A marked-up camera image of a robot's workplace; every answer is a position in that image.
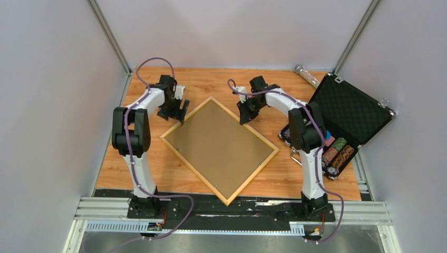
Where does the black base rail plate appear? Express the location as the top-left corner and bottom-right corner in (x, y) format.
(93, 189), (347, 231)

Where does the black aluminium chip case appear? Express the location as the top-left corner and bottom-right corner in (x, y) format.
(278, 72), (396, 181)

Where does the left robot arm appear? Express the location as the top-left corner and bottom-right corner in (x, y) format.
(112, 75), (189, 218)

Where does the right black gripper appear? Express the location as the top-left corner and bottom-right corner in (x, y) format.
(237, 98), (266, 125)

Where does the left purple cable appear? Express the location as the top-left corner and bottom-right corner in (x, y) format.
(81, 57), (195, 253)

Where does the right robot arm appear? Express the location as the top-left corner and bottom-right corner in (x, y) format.
(227, 76), (334, 221)

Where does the brown cardboard backing board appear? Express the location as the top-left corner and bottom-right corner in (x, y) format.
(164, 100), (275, 202)

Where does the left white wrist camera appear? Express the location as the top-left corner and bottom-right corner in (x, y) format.
(174, 85), (186, 100)

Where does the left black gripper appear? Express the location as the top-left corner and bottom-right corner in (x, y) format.
(157, 96), (189, 124)

